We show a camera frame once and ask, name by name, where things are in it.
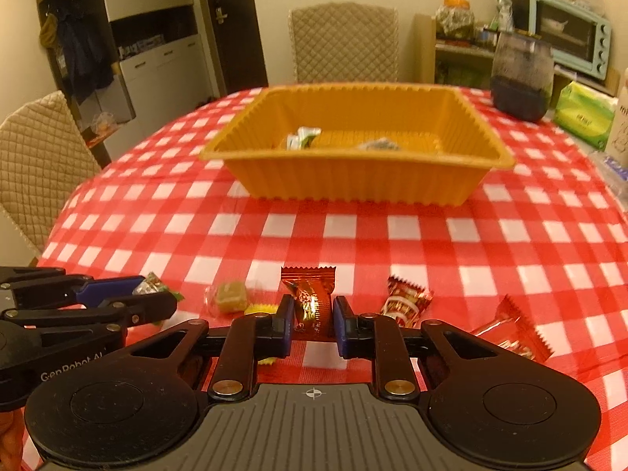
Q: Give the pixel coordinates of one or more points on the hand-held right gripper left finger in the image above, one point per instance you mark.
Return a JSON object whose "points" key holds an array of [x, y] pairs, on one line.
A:
{"points": [[287, 326]]}

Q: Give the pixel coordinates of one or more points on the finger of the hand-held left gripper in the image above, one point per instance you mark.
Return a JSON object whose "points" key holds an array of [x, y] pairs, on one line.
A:
{"points": [[147, 308], [110, 288]]}

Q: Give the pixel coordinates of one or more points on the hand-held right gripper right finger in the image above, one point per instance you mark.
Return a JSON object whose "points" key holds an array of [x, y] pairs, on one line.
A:
{"points": [[342, 327]]}

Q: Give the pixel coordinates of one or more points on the green candy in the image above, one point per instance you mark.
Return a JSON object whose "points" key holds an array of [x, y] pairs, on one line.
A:
{"points": [[154, 284]]}

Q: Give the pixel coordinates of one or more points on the red gold-print candy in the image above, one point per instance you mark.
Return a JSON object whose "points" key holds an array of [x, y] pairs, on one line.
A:
{"points": [[310, 304]]}

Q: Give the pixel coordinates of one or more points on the clear jelly candy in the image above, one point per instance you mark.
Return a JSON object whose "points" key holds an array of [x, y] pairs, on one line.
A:
{"points": [[228, 297]]}

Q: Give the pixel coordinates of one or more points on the red white-print candy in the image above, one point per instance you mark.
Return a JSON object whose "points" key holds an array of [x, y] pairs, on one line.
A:
{"points": [[405, 302]]}

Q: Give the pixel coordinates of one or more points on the orange plastic tray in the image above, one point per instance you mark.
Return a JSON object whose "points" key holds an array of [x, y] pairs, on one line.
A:
{"points": [[353, 179]]}

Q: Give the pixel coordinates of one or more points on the wide red snack packet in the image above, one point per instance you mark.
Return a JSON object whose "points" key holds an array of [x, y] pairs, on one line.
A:
{"points": [[512, 331]]}

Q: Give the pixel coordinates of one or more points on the green white snack packet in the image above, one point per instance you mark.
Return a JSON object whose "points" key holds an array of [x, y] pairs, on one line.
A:
{"points": [[304, 137]]}

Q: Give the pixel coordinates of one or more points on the person's left hand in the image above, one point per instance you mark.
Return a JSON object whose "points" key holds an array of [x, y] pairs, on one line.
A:
{"points": [[10, 444]]}

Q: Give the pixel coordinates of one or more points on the red checkered tablecloth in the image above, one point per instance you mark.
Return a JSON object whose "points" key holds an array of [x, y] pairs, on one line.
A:
{"points": [[343, 230]]}

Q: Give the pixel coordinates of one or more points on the beige quilted chair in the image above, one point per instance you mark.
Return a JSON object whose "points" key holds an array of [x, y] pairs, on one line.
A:
{"points": [[44, 157], [343, 44]]}

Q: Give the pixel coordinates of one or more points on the clear plastic bag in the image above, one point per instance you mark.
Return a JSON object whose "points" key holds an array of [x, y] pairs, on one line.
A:
{"points": [[103, 130]]}

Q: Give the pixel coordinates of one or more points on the white cabinet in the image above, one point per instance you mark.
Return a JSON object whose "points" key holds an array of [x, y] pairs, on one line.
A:
{"points": [[162, 68]]}

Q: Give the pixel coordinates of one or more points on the hanging dark clothes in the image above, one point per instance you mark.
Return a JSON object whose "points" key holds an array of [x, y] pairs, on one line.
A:
{"points": [[78, 54]]}

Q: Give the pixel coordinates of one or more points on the wooden shelf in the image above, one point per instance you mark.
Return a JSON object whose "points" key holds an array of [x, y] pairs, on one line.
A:
{"points": [[424, 49]]}

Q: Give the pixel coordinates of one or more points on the dark door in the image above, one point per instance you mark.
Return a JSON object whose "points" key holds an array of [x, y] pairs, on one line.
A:
{"points": [[235, 24]]}

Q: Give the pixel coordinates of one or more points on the dark glass jar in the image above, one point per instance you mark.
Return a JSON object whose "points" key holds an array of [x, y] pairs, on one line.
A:
{"points": [[522, 78]]}

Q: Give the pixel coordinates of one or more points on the blue white tissue packet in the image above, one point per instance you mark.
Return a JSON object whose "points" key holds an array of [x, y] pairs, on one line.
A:
{"points": [[617, 169]]}

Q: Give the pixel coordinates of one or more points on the green tissue pack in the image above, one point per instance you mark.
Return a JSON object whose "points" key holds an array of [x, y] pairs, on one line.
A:
{"points": [[584, 115]]}

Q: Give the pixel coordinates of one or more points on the orange-lid plastic jar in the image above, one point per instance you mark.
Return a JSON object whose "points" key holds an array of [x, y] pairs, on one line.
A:
{"points": [[455, 19]]}

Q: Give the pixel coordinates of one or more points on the white rabbit-print bottle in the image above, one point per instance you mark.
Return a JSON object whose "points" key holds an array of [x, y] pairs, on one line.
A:
{"points": [[620, 122]]}

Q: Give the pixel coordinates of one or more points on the green white bag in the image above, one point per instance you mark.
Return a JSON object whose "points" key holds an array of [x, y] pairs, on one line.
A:
{"points": [[503, 12]]}

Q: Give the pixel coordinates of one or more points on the light blue toaster oven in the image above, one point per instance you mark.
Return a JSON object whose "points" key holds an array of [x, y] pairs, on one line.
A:
{"points": [[571, 34]]}

